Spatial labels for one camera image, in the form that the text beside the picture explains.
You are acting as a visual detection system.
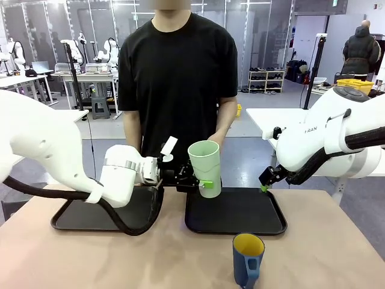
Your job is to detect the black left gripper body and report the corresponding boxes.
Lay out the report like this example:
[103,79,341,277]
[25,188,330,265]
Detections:
[159,164,201,193]

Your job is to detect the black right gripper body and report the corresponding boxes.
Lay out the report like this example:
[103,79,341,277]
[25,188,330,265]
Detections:
[258,164,285,185]

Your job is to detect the light green tall cup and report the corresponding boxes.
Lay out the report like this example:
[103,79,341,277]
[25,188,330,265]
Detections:
[187,140,223,199]

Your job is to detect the blue mug yellow inside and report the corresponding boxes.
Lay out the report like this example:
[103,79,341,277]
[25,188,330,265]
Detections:
[232,232,266,289]

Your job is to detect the person's left forearm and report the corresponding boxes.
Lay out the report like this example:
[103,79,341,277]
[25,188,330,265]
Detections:
[215,101,238,136]

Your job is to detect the person's right forearm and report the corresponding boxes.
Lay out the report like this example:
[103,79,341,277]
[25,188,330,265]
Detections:
[125,126,143,154]

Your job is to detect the person's left hand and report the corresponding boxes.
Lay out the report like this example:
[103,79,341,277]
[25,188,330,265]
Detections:
[207,131,226,148]

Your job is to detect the black plastic tray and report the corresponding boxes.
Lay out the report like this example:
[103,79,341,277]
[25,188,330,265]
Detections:
[184,187,288,235]
[50,185,160,232]

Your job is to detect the person in black t-shirt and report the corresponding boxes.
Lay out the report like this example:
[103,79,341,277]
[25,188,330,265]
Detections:
[117,0,239,189]

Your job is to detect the white shoe rack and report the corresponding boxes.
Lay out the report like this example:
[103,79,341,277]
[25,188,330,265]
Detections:
[248,69,286,93]

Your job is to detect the black bags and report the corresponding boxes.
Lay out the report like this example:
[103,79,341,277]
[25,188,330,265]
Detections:
[285,59,310,84]

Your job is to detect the grey step stool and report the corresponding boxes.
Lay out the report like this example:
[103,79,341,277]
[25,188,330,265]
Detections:
[91,96,111,120]

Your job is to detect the yellow plastic basket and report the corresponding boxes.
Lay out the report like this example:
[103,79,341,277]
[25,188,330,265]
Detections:
[336,78,375,93]

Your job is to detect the white lab desk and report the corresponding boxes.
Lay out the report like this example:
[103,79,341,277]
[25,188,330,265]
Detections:
[51,71,121,118]
[0,74,60,105]

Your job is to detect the person in black jacket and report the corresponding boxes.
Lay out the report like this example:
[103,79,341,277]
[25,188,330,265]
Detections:
[342,19,382,82]

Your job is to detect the grey laptop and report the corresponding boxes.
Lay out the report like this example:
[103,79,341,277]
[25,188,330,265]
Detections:
[31,61,54,75]

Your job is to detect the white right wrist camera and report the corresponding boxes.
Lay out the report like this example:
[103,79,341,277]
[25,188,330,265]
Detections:
[262,126,286,141]

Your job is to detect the black sleeved left arm cable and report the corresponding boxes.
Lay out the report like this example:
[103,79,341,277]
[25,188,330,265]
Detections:
[2,176,165,237]

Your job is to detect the black sleeved arm cable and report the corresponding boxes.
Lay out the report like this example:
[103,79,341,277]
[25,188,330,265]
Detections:
[285,126,385,186]
[2,176,165,237]

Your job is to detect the black sleeved right arm cable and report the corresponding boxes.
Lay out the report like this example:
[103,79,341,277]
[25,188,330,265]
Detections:
[285,126,385,186]

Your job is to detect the black camera pole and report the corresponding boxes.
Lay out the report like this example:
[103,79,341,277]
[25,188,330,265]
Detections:
[61,39,88,113]
[303,33,328,111]

